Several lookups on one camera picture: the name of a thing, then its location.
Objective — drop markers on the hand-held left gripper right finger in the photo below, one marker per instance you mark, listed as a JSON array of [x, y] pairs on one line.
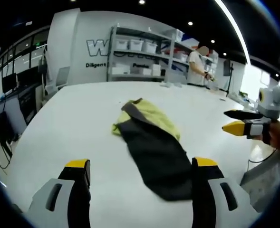
[[215, 192]]

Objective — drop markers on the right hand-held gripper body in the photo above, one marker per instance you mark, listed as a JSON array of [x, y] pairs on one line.
[[269, 107]]

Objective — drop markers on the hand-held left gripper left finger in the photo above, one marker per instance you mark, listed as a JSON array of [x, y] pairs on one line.
[[59, 192]]

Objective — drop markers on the yellow and grey garment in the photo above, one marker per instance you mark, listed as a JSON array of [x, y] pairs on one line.
[[151, 147]]

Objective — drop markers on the black monitor on stand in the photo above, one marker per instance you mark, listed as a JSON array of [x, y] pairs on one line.
[[227, 67]]

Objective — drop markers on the white box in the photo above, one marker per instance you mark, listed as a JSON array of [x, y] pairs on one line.
[[156, 69], [120, 69]]

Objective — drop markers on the dark office desk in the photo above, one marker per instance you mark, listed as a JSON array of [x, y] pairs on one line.
[[25, 97]]

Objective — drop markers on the grey office chair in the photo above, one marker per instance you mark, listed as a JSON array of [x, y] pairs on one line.
[[59, 80]]

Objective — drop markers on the white storage bin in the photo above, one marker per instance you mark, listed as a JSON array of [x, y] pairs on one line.
[[122, 44], [136, 45], [149, 47]]

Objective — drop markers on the grey metal shelving unit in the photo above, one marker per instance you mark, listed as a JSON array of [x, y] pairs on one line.
[[139, 54]]

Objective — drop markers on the black computer monitor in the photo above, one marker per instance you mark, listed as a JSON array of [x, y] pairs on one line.
[[9, 82]]

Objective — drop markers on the white pillar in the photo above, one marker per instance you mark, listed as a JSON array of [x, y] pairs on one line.
[[61, 47]]

